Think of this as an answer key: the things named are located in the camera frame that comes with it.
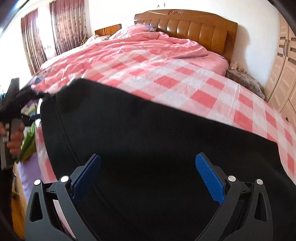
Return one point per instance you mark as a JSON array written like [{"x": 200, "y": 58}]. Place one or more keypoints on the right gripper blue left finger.
[{"x": 42, "y": 220}]

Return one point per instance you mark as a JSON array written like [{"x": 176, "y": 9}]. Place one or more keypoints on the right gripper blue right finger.
[{"x": 244, "y": 211}]

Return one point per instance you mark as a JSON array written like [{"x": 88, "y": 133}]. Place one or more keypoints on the black pants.
[{"x": 148, "y": 187}]

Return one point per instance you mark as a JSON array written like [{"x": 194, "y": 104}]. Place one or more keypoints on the person's left hand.
[{"x": 14, "y": 145}]

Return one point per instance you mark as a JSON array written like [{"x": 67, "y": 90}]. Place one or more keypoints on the green cloth beside bed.
[{"x": 28, "y": 147}]

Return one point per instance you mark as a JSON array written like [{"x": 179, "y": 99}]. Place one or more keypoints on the maroon patterned curtain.
[{"x": 32, "y": 43}]

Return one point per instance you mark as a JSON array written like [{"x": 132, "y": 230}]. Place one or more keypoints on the pink checkered bed sheet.
[{"x": 205, "y": 93}]

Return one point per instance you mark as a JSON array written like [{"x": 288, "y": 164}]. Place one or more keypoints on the light wood wardrobe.
[{"x": 280, "y": 88}]

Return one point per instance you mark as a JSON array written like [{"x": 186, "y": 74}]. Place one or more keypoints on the far wooden nightstand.
[{"x": 108, "y": 30}]

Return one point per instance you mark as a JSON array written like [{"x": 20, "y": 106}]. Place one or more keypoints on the pink quilt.
[{"x": 130, "y": 52}]

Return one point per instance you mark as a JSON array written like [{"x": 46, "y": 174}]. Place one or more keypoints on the brown wooden headboard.
[{"x": 212, "y": 31}]

